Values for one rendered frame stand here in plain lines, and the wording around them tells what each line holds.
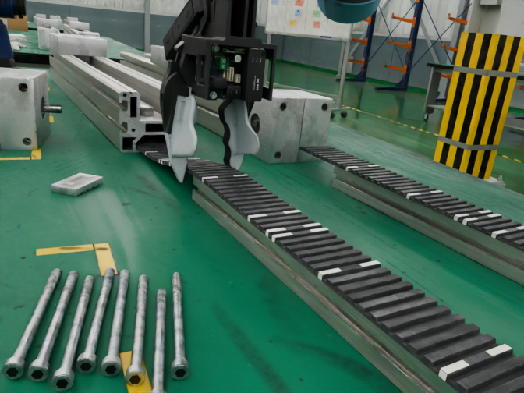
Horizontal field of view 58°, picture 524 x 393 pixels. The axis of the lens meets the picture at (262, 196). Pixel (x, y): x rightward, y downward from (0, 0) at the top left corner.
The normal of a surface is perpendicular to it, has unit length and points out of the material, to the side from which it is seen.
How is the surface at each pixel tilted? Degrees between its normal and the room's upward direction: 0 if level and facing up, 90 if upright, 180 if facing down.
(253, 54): 90
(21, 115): 90
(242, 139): 100
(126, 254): 0
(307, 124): 90
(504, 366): 0
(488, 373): 0
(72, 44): 90
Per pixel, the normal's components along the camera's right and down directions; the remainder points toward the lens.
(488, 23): -0.91, 0.05
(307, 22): -0.72, 0.16
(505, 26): 0.40, 0.34
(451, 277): 0.10, -0.94
